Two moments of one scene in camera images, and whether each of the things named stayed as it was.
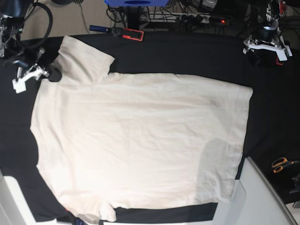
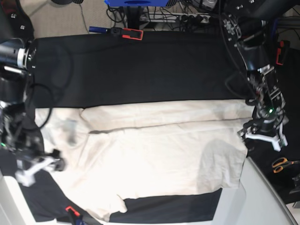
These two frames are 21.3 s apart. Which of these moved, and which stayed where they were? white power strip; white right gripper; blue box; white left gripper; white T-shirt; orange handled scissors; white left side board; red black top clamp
Moved: white right gripper; white left gripper; white T-shirt
Stayed: blue box; orange handled scissors; white left side board; white power strip; red black top clamp
